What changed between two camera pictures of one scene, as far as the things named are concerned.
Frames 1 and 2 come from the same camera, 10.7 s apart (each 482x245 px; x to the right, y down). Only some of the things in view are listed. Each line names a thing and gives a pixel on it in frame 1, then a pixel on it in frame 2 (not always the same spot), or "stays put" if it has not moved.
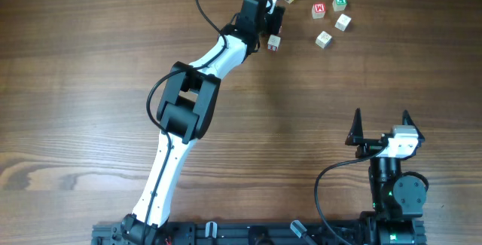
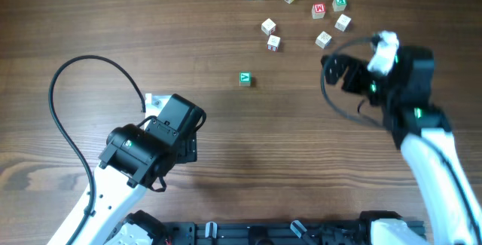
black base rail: (260, 233) stays put
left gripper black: (275, 19) to (190, 147)
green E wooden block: (339, 3) stays put
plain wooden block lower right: (323, 40) stays put
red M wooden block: (318, 10) stays put
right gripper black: (355, 137) to (358, 68)
